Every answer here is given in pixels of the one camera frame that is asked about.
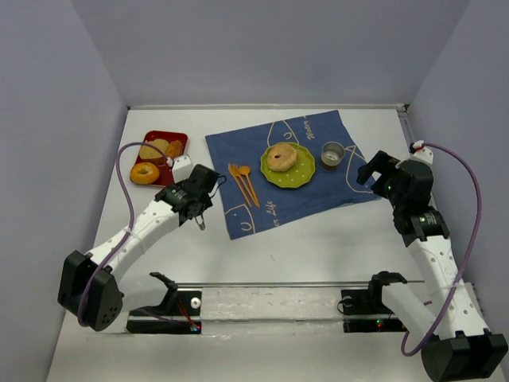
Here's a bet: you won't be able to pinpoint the metal tongs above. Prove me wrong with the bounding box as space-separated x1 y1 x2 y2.
195 215 206 231

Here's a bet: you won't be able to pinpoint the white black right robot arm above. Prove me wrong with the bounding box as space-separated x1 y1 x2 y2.
357 148 508 381

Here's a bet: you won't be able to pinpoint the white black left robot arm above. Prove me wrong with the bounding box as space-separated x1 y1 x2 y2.
57 165 220 332

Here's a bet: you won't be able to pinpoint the sliced round bread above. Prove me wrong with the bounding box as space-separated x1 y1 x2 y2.
138 138 169 165

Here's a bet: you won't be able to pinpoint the blue fish-print placemat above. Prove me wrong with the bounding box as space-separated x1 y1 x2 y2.
206 111 376 240

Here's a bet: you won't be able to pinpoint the steel cup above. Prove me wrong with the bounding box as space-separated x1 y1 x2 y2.
321 142 345 171

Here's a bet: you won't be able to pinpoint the red tray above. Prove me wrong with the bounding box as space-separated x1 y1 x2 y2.
134 131 188 187

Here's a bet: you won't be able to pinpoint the orange plastic fork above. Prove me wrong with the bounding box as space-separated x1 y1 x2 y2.
228 164 251 207

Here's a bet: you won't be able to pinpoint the small brown muffin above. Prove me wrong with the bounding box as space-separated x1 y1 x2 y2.
165 140 185 159

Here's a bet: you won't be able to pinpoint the orange plastic spoon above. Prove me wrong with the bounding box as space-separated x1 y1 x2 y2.
239 166 251 177

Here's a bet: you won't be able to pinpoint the green polka-dot plate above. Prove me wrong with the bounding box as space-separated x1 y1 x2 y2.
260 142 316 189

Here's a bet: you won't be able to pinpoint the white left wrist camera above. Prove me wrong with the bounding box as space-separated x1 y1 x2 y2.
171 154 194 183

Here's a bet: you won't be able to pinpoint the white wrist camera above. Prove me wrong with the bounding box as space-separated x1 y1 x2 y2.
171 154 194 183
409 140 433 166

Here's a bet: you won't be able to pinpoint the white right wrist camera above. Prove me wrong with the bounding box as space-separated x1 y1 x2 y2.
409 140 433 166

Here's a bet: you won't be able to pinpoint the yellow ring donut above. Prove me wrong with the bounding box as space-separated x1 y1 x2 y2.
130 162 160 185

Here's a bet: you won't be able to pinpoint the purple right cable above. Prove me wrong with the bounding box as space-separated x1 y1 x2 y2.
400 142 484 357

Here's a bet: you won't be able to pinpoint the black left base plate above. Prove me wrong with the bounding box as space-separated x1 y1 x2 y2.
126 288 202 335

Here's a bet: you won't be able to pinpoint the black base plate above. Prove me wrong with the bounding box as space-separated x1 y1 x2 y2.
126 288 202 335
336 289 406 333

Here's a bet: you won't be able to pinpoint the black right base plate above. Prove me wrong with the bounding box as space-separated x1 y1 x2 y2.
336 289 406 333

